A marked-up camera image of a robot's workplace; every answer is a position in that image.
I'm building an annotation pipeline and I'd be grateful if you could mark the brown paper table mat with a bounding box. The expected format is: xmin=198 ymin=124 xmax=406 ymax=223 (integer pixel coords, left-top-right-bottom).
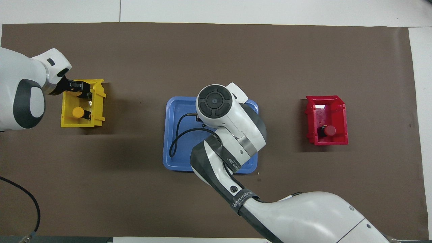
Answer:
xmin=0 ymin=22 xmax=429 ymax=240

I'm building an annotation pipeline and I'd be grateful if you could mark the yellow plastic storage bin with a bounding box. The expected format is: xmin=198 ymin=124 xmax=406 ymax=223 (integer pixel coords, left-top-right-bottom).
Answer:
xmin=61 ymin=79 xmax=107 ymax=128

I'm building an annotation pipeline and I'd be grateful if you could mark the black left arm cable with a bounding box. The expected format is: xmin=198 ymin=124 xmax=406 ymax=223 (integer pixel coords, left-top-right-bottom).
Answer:
xmin=0 ymin=175 xmax=41 ymax=234

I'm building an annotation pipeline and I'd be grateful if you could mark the red plastic storage bin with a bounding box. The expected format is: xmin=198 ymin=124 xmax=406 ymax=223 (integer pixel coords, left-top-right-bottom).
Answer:
xmin=305 ymin=96 xmax=349 ymax=146

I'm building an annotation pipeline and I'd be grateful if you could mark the blue plastic tray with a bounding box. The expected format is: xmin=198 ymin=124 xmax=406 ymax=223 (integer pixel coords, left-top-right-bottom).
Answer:
xmin=163 ymin=97 xmax=259 ymax=174

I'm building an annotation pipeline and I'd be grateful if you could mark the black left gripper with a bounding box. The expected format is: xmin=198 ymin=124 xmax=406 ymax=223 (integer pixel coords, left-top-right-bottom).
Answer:
xmin=50 ymin=76 xmax=91 ymax=96

